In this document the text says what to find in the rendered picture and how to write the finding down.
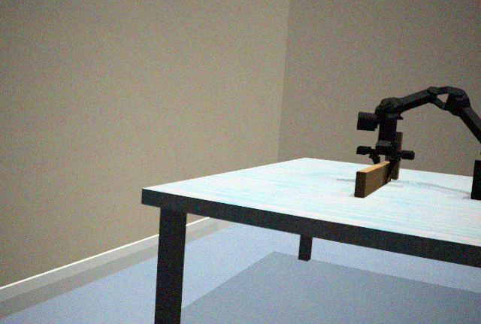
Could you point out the wooden board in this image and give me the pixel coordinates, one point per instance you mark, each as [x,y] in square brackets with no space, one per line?
[370,179]

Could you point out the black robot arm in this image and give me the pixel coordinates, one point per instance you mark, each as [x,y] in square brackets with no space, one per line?
[389,110]

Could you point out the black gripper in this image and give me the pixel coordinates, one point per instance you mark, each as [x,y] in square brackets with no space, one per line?
[396,156]

